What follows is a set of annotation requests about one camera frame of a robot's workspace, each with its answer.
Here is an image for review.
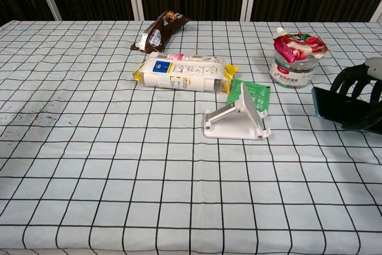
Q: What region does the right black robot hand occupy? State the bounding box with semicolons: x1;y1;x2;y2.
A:
329;57;382;133

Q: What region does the black smartphone with blue edge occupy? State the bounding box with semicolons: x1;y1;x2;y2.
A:
312;86;382;136

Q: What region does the white folding phone stand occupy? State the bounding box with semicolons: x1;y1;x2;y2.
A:
203;82;272;141

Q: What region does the clear jar with white label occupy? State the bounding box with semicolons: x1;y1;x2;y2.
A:
269;50;318;89

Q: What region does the red spout pouch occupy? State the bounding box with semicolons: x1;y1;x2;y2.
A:
272;27;328;64

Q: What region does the green sachet packet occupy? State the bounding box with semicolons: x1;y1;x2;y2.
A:
226;78;271;115

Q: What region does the white yellow snack package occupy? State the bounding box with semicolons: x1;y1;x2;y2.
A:
132;51;238;93

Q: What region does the brown chocolate snack wrapper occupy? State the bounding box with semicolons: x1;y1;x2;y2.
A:
130;10;190;53

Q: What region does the white black checkered tablecloth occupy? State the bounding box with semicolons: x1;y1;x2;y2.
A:
0;20;382;255

